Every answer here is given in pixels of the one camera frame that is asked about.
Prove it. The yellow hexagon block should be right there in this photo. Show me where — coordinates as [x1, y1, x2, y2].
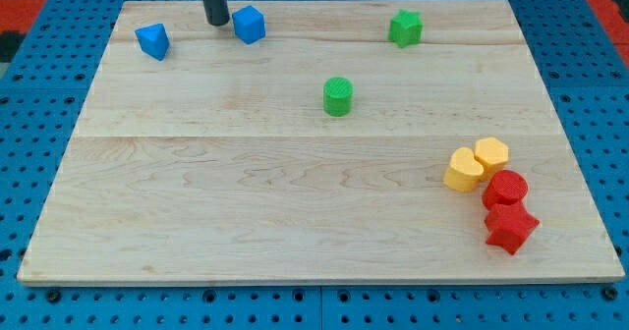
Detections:
[474, 137, 509, 181]

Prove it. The light wooden board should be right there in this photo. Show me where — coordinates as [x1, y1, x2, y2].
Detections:
[18, 0, 625, 287]

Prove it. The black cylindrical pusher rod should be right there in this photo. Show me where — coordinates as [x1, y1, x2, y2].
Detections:
[202, 0, 230, 27]

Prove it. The blue cube block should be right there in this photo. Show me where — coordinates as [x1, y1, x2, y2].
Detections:
[233, 5, 266, 44]

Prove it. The red cylinder block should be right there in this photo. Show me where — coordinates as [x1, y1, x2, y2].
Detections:
[482, 170, 529, 209]

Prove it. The yellow heart block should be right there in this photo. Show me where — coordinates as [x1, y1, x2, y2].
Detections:
[443, 147, 485, 193]

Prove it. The red star block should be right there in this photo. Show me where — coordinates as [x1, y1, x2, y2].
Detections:
[485, 201, 540, 255]

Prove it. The green star block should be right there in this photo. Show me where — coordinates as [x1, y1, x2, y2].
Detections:
[387, 9, 424, 48]

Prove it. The green cylinder block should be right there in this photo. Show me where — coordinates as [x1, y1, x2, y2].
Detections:
[323, 77, 354, 117]

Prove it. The blue triangle block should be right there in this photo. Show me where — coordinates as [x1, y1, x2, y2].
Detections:
[135, 24, 170, 61]

